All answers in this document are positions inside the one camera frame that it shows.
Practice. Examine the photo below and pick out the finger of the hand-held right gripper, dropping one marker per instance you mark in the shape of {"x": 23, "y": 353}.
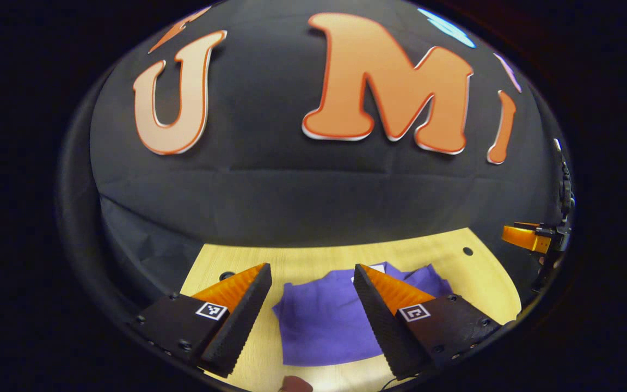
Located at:
{"x": 520, "y": 237}

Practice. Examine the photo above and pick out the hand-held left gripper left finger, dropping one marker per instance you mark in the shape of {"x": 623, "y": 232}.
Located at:
{"x": 237, "y": 326}

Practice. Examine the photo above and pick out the purple shirt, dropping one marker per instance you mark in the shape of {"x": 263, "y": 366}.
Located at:
{"x": 324, "y": 321}

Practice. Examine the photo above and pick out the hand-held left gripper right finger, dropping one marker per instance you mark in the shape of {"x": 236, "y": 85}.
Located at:
{"x": 384, "y": 332}

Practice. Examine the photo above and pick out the black backdrop cloth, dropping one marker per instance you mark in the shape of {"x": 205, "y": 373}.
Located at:
{"x": 292, "y": 190}

